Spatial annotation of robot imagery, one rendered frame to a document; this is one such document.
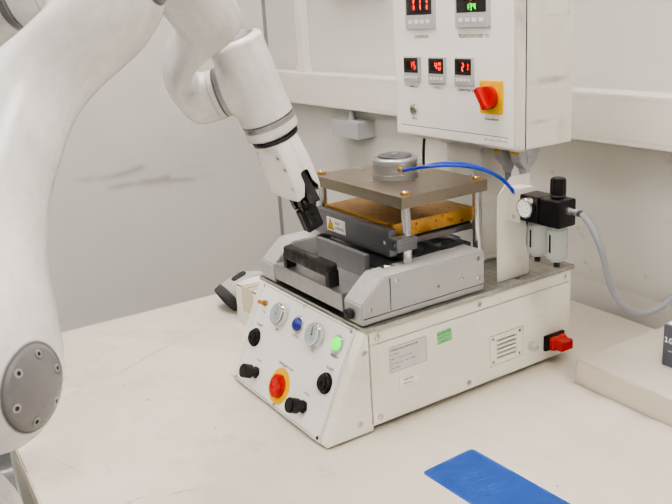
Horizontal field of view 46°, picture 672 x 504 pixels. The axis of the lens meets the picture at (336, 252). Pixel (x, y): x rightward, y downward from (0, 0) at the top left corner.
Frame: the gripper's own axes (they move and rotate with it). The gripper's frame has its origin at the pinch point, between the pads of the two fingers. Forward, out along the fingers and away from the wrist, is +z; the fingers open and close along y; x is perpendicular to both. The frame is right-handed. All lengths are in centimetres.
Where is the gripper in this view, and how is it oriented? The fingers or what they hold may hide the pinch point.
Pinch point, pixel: (309, 217)
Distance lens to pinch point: 131.3
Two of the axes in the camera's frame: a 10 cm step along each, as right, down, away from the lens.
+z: 3.4, 8.2, 4.5
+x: 7.7, -5.2, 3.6
